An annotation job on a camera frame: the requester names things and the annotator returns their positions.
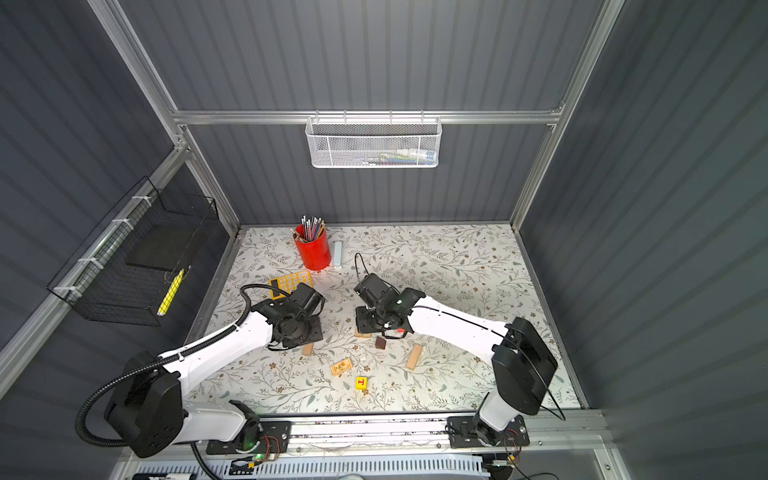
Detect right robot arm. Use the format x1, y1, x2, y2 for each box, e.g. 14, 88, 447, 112
354, 273, 558, 443

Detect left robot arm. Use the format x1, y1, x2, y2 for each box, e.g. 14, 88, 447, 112
104, 283, 325, 458

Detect picture domino block lower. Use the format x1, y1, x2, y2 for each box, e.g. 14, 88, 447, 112
331, 358, 353, 377

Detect light blue eraser block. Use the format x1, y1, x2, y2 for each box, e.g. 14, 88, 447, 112
333, 240, 343, 269

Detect yellow calculator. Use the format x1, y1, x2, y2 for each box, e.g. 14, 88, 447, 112
268, 270, 314, 293

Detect yellow letter cube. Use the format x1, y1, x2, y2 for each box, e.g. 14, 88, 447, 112
355, 376, 368, 391

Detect red pencil cup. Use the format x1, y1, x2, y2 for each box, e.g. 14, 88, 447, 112
293, 225, 332, 271

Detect pencils bundle in cup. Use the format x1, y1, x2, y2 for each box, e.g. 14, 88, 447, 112
293, 216, 325, 243

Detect yellow highlighter marker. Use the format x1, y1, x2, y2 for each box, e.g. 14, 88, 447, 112
156, 269, 185, 317

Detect markers in white basket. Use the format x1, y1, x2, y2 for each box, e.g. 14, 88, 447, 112
359, 148, 438, 167

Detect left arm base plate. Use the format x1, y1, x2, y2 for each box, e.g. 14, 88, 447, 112
205, 421, 293, 455

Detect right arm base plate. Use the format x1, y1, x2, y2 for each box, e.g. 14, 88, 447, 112
445, 415, 530, 449

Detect black wire side basket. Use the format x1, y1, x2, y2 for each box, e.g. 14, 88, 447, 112
47, 181, 219, 327

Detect white wire wall basket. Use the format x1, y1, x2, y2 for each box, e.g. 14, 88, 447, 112
305, 118, 443, 169

